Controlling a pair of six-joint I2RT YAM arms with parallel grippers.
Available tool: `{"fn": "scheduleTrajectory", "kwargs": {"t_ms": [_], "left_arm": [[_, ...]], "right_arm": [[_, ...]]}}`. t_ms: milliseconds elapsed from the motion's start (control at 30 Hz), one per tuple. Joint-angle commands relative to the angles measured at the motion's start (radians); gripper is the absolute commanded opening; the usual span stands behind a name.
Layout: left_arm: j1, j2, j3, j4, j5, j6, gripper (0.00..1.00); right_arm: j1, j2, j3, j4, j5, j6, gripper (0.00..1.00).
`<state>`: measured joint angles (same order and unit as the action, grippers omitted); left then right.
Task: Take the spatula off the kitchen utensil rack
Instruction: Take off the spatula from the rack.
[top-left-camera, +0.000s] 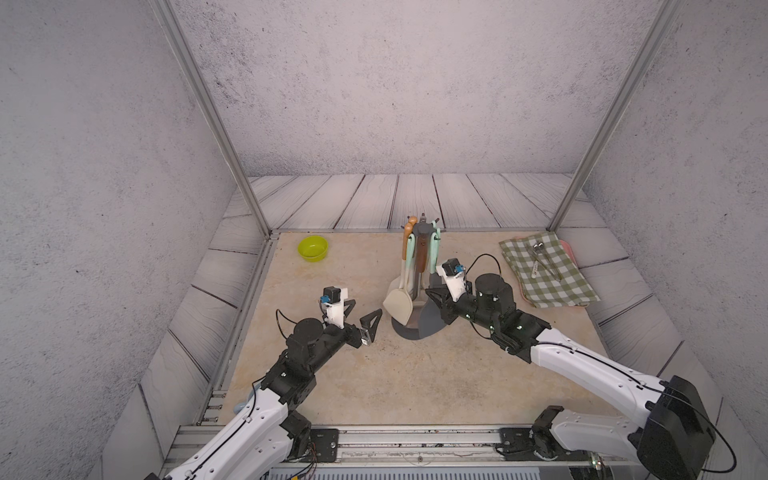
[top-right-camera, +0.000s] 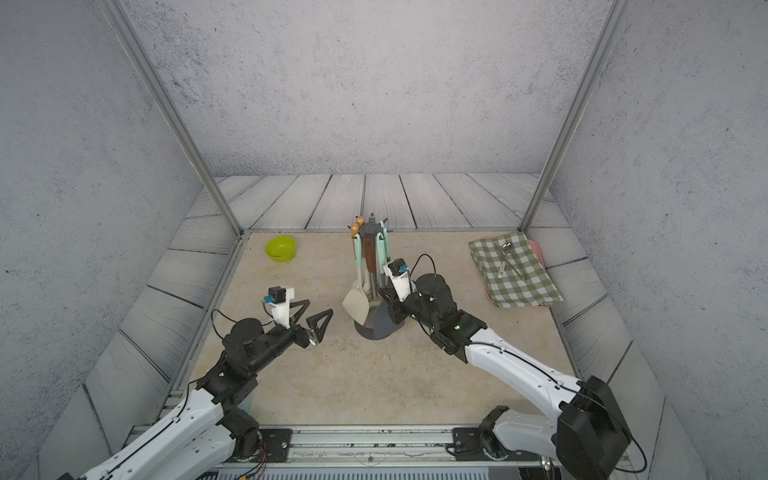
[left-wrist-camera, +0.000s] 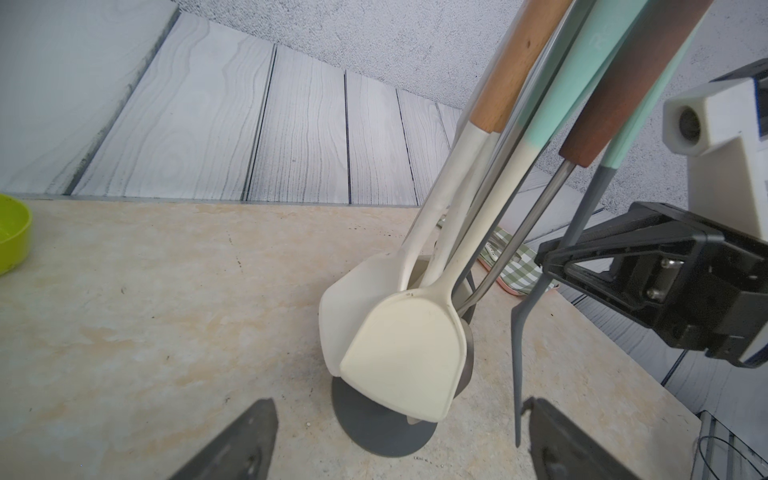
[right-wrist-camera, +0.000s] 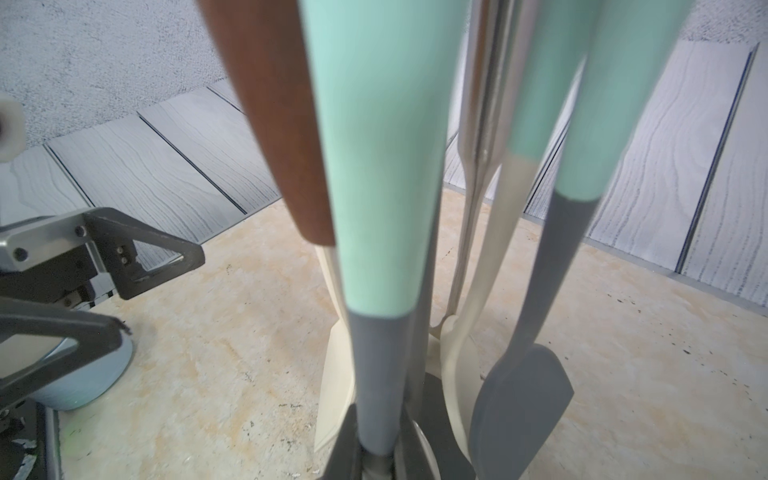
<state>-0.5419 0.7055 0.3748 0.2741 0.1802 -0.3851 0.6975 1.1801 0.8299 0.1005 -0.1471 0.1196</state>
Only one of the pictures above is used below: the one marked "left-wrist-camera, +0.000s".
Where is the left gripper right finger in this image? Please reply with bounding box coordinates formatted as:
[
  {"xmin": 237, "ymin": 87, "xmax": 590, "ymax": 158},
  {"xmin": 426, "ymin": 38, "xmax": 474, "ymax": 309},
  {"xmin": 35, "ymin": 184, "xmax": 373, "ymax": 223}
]
[{"xmin": 522, "ymin": 397, "xmax": 638, "ymax": 479}]

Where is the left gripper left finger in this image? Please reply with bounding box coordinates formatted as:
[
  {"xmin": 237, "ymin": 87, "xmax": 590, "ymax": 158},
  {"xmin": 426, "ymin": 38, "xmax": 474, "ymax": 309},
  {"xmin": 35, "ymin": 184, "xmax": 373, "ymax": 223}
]
[{"xmin": 171, "ymin": 398, "xmax": 279, "ymax": 479}]

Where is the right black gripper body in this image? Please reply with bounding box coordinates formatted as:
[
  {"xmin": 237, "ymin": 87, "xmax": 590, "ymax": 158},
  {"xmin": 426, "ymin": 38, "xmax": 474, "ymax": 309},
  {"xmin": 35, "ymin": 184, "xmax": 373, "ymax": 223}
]
[{"xmin": 535, "ymin": 202, "xmax": 767, "ymax": 368}]

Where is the grey utensil rack stand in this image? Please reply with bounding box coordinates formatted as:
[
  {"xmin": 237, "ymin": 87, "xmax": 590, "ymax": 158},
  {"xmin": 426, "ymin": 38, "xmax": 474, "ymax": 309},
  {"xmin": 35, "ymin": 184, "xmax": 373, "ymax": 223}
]
[{"xmin": 331, "ymin": 251, "xmax": 481, "ymax": 459}]

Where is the grey spatula mint handle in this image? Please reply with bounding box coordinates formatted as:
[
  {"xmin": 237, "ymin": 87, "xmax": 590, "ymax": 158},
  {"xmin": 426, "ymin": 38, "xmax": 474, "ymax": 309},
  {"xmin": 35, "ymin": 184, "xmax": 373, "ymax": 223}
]
[{"xmin": 511, "ymin": 21, "xmax": 702, "ymax": 447}]

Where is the cream spatula mint handle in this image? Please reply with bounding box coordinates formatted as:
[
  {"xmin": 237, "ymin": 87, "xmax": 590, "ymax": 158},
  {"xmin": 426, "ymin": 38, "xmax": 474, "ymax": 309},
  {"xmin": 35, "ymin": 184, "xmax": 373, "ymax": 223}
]
[{"xmin": 340, "ymin": 0, "xmax": 646, "ymax": 422}]

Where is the green checkered cloth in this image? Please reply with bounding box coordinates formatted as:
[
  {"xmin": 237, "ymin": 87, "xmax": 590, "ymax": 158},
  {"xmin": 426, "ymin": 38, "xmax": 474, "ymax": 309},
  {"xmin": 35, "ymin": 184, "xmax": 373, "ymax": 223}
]
[{"xmin": 479, "ymin": 227, "xmax": 542, "ymax": 296}]

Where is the green plastic bowl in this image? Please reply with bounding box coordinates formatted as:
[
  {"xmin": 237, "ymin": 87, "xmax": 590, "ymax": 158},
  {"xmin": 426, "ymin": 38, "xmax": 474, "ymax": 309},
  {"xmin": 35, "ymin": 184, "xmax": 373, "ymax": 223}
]
[{"xmin": 0, "ymin": 194, "xmax": 33, "ymax": 275}]

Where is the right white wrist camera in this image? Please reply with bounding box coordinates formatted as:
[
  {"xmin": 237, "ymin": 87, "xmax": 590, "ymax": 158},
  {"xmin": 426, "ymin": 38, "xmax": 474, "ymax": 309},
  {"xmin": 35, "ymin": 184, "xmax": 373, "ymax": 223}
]
[{"xmin": 662, "ymin": 58, "xmax": 767, "ymax": 241}]

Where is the grey ladle brown handle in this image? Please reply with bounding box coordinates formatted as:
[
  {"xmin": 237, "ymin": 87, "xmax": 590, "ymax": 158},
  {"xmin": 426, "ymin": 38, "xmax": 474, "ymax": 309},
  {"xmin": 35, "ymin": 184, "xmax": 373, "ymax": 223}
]
[{"xmin": 452, "ymin": 0, "xmax": 715, "ymax": 397}]

